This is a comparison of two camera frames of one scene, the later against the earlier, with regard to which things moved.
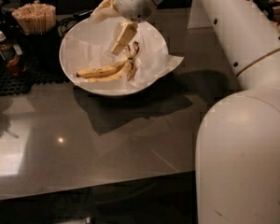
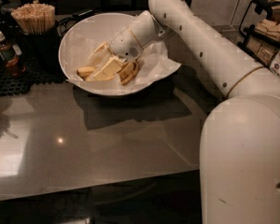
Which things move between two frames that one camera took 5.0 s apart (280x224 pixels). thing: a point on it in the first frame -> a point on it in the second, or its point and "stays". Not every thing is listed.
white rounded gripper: [133, 2] -> [125, 43]
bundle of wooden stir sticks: [35, 18] stays
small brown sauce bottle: [9, 53] stays
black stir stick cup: [42, 51] stays
